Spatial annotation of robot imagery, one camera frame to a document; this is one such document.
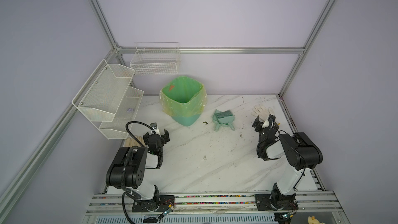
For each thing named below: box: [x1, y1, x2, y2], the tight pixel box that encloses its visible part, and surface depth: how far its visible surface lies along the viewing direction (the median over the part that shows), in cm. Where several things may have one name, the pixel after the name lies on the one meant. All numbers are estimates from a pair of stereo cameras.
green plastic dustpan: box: [212, 108, 230, 132], surface depth 104 cm
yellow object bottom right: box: [307, 215, 326, 224], surface depth 67 cm
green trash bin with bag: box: [159, 75, 208, 128], surface depth 92 cm
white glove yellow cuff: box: [250, 104, 281, 125], surface depth 113 cm
